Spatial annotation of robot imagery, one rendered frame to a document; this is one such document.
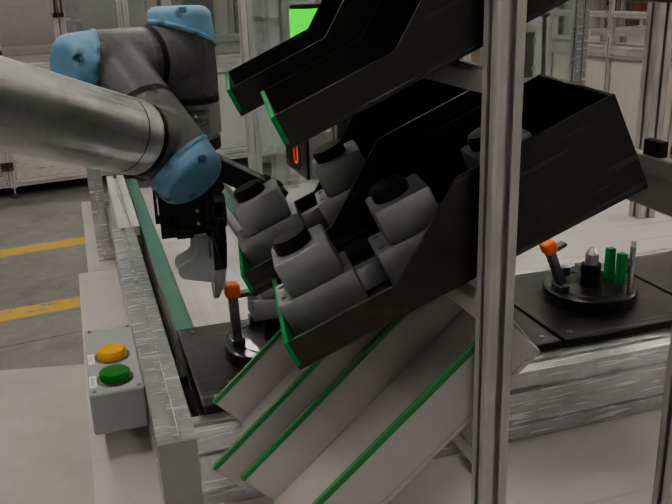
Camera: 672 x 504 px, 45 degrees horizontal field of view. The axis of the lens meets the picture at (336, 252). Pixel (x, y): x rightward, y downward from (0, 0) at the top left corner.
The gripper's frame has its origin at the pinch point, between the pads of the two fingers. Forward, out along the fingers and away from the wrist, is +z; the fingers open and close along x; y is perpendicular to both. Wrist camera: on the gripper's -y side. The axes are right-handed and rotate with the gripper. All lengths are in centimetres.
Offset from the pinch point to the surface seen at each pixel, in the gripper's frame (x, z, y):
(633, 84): -394, 43, -370
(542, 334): 9.4, 10.2, -42.9
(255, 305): 2.2, 2.3, -4.0
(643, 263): -9, 10, -74
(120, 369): -1.4, 10.0, 13.9
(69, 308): -277, 108, 30
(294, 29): -17.8, -31.0, -16.4
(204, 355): -1.8, 10.2, 2.7
